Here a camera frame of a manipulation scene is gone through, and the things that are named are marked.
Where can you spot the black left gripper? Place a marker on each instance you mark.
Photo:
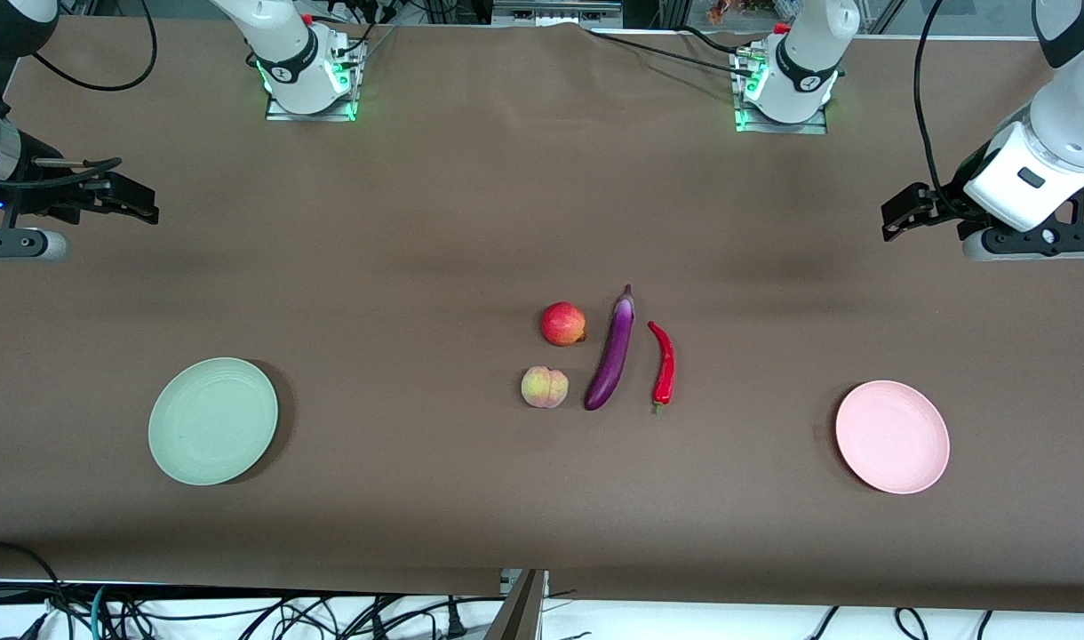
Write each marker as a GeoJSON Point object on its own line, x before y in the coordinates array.
{"type": "Point", "coordinates": [949, 201]}

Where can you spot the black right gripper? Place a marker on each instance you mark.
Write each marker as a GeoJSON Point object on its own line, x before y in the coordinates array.
{"type": "Point", "coordinates": [37, 188]}

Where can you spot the red chili pepper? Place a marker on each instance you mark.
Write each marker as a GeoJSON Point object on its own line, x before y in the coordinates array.
{"type": "Point", "coordinates": [665, 369]}

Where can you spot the long purple eggplant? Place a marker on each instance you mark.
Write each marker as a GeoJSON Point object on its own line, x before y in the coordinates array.
{"type": "Point", "coordinates": [615, 351]}

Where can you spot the red pomegranate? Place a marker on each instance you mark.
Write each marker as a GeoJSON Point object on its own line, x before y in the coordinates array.
{"type": "Point", "coordinates": [562, 324]}

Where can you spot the pale pink peach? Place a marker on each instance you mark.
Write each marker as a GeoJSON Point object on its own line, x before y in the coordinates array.
{"type": "Point", "coordinates": [544, 388]}

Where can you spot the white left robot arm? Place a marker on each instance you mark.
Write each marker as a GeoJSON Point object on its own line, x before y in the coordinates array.
{"type": "Point", "coordinates": [804, 67]}

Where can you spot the pink plate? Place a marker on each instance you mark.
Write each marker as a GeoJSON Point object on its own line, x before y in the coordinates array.
{"type": "Point", "coordinates": [892, 437]}

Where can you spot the light green plate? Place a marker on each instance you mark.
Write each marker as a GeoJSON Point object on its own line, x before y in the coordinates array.
{"type": "Point", "coordinates": [213, 421]}

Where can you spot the orange red background items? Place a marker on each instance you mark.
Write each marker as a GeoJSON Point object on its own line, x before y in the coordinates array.
{"type": "Point", "coordinates": [737, 11]}

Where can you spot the brown table cloth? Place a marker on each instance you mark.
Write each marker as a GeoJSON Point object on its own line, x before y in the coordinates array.
{"type": "Point", "coordinates": [418, 222]}

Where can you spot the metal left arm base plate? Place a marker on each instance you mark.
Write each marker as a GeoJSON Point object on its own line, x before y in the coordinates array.
{"type": "Point", "coordinates": [813, 127]}

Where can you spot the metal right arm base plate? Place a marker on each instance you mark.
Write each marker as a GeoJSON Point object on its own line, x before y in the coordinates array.
{"type": "Point", "coordinates": [346, 107]}

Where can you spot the grey metal frame bar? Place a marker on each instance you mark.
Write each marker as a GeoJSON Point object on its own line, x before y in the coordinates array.
{"type": "Point", "coordinates": [555, 12]}

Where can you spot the grey metal post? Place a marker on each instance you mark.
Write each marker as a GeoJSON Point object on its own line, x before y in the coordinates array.
{"type": "Point", "coordinates": [517, 613]}

